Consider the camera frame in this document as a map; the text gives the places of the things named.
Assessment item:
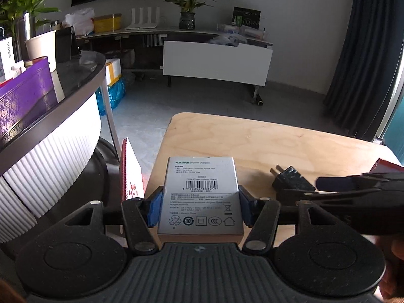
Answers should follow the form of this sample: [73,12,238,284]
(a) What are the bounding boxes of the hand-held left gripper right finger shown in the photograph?
[239,186,340,255]

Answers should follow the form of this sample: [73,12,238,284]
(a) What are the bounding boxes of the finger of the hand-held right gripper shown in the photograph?
[316,172,404,192]
[277,189,373,203]

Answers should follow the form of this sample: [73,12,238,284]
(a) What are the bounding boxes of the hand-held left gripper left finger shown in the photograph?
[65,186,163,256]

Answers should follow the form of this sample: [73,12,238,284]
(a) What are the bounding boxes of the black plug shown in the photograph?
[270,165,318,193]

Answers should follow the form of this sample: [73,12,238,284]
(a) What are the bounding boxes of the white power adapter box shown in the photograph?
[157,156,245,243]

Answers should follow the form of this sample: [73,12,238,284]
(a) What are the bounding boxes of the person's right hand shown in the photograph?
[378,236,404,303]

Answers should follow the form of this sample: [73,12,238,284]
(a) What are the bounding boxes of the red and white box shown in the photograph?
[120,137,146,203]

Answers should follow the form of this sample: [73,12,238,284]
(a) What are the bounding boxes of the teal panel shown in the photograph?
[383,95,404,166]

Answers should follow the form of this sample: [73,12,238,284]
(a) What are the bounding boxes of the oval coffee table ribbed sides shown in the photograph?
[0,50,106,243]

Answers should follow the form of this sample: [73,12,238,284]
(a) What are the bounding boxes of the blue plastic bag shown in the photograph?
[95,77,127,117]

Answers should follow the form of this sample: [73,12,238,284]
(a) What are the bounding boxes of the dark curtain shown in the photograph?
[323,0,404,141]

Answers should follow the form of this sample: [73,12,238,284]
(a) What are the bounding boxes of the yellow and white carton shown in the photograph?
[104,57,123,87]

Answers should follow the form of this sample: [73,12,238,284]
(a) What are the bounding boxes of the white television console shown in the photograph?
[76,28,274,105]

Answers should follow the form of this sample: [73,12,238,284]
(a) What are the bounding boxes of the clear plastic bag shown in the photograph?
[210,34,248,46]

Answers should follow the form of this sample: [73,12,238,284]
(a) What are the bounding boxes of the purple tin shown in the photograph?
[0,56,59,139]

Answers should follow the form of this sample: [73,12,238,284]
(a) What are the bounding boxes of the black stand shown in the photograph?
[55,27,80,64]

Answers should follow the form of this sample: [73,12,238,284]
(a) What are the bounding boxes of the black and green box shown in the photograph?
[233,6,261,27]

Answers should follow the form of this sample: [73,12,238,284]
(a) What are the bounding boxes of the white router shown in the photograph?
[124,6,161,31]

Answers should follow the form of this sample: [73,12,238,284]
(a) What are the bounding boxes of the yellow box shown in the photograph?
[94,13,122,34]

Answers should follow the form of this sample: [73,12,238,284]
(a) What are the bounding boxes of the paper cup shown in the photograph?
[24,31,57,72]

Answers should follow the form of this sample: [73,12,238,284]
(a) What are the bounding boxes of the potted plant dark vase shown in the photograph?
[164,0,217,30]

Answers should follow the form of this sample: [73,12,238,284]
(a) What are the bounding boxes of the white plastic bag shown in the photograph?
[65,7,96,37]

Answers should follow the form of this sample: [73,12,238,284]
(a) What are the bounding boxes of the white printed carton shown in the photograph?
[0,36,16,81]

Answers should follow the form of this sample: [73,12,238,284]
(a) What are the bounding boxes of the green plant in metal vase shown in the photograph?
[0,0,60,62]

